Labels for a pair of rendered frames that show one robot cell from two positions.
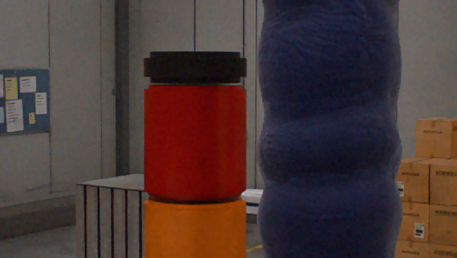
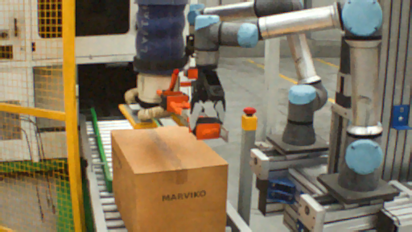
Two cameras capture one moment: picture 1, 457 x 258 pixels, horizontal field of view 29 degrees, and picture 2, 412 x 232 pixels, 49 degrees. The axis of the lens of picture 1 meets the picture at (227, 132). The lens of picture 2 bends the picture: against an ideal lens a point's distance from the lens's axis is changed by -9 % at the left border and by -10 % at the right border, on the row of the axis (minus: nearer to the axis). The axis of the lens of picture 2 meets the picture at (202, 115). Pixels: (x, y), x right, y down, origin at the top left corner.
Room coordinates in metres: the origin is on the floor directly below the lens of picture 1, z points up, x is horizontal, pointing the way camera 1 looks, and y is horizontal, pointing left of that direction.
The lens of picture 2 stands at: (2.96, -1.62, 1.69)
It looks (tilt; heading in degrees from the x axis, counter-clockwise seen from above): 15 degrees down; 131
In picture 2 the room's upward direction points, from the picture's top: 1 degrees clockwise
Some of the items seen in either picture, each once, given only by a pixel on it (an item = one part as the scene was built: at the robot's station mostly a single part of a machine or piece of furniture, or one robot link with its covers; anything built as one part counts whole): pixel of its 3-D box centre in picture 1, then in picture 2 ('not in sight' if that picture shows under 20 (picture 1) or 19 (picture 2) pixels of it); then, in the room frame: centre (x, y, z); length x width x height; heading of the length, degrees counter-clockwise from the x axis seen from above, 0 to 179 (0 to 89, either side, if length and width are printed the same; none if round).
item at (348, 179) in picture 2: not in sight; (359, 170); (2.39, -0.13, 1.09); 0.15 x 0.15 x 0.10
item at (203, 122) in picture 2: not in sight; (203, 127); (1.97, -0.47, 1.23); 0.08 x 0.07 x 0.05; 151
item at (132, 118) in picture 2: not in sight; (137, 112); (1.40, -0.26, 1.13); 0.34 x 0.10 x 0.05; 151
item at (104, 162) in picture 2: not in sight; (93, 141); (0.29, 0.29, 0.60); 1.60 x 0.10 x 0.09; 147
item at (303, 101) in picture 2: not in sight; (302, 102); (1.97, 0.15, 1.20); 0.13 x 0.12 x 0.14; 98
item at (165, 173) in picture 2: not in sight; (163, 185); (1.42, -0.12, 0.75); 0.60 x 0.40 x 0.40; 151
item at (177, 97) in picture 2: not in sight; (175, 101); (1.67, -0.30, 1.23); 0.10 x 0.08 x 0.06; 61
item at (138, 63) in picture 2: not in sight; (159, 60); (1.45, -0.17, 1.35); 0.23 x 0.23 x 0.04
